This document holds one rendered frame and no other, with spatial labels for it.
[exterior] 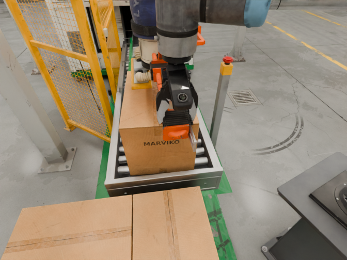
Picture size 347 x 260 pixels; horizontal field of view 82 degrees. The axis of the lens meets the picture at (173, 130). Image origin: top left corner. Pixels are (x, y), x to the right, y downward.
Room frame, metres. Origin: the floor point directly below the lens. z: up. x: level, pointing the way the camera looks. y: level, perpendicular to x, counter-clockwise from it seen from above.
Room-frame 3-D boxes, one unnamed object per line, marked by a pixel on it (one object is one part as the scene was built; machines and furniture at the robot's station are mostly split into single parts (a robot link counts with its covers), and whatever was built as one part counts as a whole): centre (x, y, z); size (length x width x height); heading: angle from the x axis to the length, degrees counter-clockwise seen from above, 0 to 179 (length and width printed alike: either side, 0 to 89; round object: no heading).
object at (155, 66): (0.79, 0.05, 1.21); 0.10 x 0.08 x 0.06; 99
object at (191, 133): (0.51, -0.04, 1.22); 0.31 x 0.03 x 0.05; 9
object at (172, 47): (0.47, 0.00, 1.44); 0.10 x 0.09 x 0.05; 98
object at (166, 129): (0.45, 0.00, 1.22); 0.08 x 0.07 x 0.05; 9
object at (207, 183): (0.68, 0.05, 0.47); 0.70 x 0.03 x 0.15; 98
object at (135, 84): (1.02, 0.18, 1.11); 0.34 x 0.10 x 0.05; 9
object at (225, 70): (1.32, -0.37, 0.50); 0.07 x 0.07 x 1.00; 8
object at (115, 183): (0.68, 0.05, 0.58); 0.70 x 0.03 x 0.06; 98
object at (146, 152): (1.04, 0.10, 0.75); 0.60 x 0.40 x 0.40; 5
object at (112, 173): (1.80, 0.53, 0.50); 2.31 x 0.05 x 0.19; 8
